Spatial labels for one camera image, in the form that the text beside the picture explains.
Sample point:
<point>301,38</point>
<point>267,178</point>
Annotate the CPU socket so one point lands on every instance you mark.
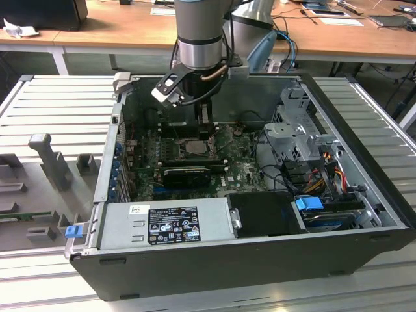
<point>182,150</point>

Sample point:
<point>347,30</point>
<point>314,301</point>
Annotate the grey power supply with label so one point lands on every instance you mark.
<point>120,227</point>

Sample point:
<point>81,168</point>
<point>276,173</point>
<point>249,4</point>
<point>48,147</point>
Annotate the black graphics card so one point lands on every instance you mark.
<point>187,178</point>

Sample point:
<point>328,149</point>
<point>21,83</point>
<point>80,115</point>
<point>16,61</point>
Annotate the black camera bracket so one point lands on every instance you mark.
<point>162,85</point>

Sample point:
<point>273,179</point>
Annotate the metal disk bay cage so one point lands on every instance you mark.
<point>286,133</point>

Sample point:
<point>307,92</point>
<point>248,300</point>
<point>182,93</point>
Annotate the blue case latch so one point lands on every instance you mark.
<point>73,232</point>

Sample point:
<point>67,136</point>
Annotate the dark tablet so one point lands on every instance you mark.
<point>326,11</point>

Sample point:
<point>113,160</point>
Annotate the pale blue teach pendant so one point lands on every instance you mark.
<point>263,48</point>

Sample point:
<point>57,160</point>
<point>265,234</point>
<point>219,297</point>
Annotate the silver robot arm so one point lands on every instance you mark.
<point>198,26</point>

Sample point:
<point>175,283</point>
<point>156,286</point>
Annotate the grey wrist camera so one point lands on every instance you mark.
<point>239,71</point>

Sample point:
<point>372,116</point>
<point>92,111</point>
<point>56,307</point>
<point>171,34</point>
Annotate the grey parts rack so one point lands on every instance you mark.
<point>48,195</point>

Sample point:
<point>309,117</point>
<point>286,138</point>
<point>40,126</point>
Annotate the crumpled white paper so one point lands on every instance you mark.
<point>19,31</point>

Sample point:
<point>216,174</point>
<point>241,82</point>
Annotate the black plastic shroud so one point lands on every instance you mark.
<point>266,214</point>

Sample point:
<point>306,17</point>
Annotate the grey laptop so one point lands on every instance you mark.
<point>390,21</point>

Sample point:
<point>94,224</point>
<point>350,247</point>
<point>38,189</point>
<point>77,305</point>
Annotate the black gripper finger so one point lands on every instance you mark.
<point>204,133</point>

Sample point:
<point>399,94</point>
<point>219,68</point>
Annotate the hard disk drive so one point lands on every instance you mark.
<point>325,224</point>

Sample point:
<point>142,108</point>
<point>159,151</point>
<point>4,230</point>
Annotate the blue disk carrier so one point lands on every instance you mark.
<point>307,204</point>

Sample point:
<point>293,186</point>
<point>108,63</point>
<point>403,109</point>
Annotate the large black box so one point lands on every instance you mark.
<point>42,13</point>

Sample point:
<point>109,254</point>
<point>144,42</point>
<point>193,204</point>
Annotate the green motherboard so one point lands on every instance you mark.
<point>240,169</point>

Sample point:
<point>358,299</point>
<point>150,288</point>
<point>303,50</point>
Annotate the white paper sheet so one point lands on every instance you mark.
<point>162,11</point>
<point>341,21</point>

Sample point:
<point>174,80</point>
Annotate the wooden desk white frame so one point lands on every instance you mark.
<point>29,43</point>
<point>130,29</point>

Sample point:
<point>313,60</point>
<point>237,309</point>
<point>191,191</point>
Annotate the black grey PC case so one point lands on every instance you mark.
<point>195,276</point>

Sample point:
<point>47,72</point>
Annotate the green RAM stick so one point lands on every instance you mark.
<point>26,215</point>

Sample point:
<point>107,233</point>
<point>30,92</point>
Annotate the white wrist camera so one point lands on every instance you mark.
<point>159,95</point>

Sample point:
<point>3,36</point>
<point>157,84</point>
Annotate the thin metal locking lever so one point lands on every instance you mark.
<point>222,129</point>
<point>176,134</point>

